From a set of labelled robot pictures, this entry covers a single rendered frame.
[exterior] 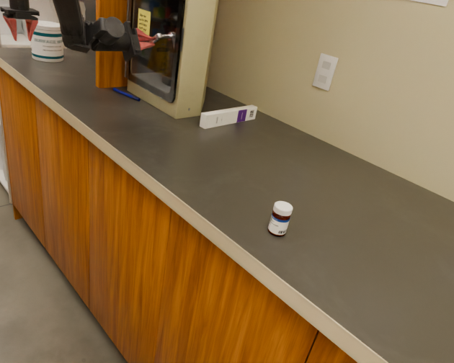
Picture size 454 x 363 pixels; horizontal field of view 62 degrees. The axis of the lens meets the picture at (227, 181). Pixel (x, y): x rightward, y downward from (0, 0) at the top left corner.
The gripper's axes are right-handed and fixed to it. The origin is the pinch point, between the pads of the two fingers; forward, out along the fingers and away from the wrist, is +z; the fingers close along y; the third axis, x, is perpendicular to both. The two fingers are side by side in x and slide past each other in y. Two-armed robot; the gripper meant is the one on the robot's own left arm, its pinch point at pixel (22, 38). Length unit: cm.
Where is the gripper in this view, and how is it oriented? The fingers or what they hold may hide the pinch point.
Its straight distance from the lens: 154.1
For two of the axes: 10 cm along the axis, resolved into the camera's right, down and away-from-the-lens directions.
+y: 7.2, -2.3, 6.5
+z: -1.6, 8.6, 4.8
